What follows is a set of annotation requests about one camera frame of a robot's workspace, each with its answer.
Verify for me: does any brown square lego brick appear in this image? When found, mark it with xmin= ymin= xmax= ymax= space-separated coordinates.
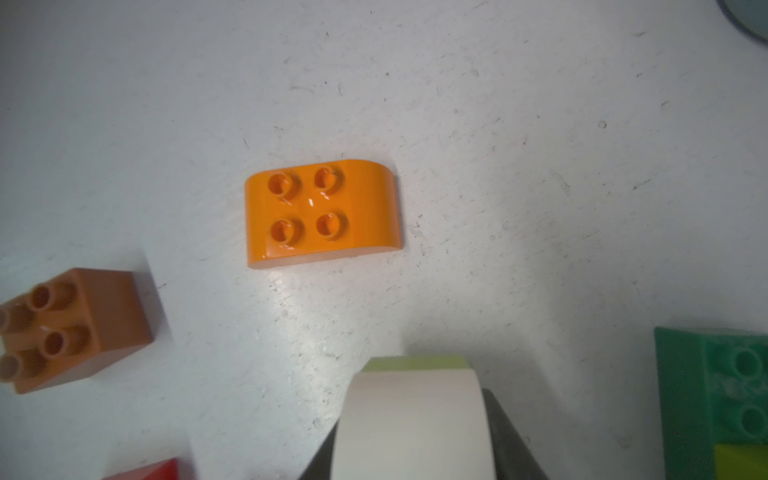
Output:
xmin=1 ymin=268 xmax=153 ymax=394

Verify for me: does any orange long lego brick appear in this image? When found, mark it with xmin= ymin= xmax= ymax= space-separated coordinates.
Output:
xmin=244 ymin=159 xmax=403 ymax=269

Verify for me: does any white long lego brick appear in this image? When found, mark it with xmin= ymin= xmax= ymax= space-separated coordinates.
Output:
xmin=331 ymin=369 xmax=496 ymax=480

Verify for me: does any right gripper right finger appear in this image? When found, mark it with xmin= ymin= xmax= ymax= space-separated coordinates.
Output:
xmin=482 ymin=388 xmax=549 ymax=480

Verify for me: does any dark green long lego brick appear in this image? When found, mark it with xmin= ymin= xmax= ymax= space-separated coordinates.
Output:
xmin=654 ymin=327 xmax=767 ymax=479

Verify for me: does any red square lego brick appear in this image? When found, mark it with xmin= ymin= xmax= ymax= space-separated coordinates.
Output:
xmin=102 ymin=458 xmax=180 ymax=480

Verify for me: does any teal ceramic cup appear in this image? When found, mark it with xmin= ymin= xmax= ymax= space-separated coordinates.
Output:
xmin=717 ymin=0 xmax=768 ymax=43

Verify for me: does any lime square lego brick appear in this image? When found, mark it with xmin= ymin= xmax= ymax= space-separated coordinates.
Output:
xmin=714 ymin=444 xmax=768 ymax=480

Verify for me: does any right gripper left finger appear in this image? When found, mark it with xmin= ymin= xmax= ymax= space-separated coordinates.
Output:
xmin=299 ymin=428 xmax=337 ymax=480

